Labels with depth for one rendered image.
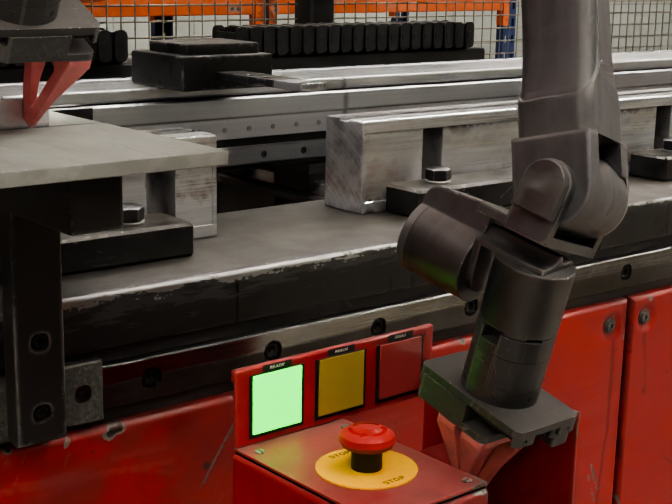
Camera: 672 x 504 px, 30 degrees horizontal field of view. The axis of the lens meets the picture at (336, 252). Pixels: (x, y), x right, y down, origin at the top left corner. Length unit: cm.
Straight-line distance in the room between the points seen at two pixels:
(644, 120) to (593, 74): 73
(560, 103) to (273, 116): 69
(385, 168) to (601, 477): 44
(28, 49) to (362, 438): 35
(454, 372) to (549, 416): 8
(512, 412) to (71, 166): 35
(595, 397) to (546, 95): 61
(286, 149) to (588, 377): 45
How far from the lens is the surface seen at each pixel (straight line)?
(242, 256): 109
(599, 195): 85
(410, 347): 101
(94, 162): 81
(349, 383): 97
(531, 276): 85
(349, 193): 128
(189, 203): 115
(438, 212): 91
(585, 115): 86
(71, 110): 109
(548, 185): 84
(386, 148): 129
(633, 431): 150
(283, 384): 93
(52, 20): 89
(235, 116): 147
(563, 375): 137
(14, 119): 97
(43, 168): 79
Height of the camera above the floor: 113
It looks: 13 degrees down
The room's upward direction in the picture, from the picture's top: 1 degrees clockwise
